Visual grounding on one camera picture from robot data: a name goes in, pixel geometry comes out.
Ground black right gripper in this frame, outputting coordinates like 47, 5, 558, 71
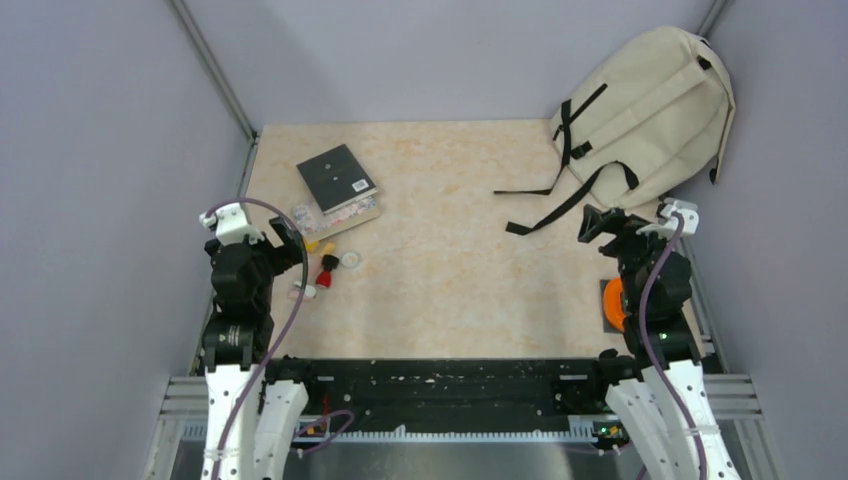
579, 203, 675, 312

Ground black hardcover book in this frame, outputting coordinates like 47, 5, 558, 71
296, 144, 378, 214

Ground cream canvas backpack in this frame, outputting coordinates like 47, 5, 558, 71
505, 26, 736, 236

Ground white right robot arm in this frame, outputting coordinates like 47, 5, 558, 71
578, 204, 741, 479

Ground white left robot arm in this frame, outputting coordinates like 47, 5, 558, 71
200, 204, 302, 479

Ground floral patterned notebook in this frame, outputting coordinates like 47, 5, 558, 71
291, 196, 381, 243

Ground pink white stapler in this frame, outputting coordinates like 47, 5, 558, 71
289, 281, 317, 301

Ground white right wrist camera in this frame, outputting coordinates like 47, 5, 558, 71
637, 197, 700, 239

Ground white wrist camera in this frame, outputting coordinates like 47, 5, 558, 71
199, 202, 264, 246
637, 197, 700, 239

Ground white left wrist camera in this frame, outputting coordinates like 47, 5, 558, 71
199, 202, 264, 246

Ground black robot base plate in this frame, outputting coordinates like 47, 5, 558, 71
265, 357, 611, 434

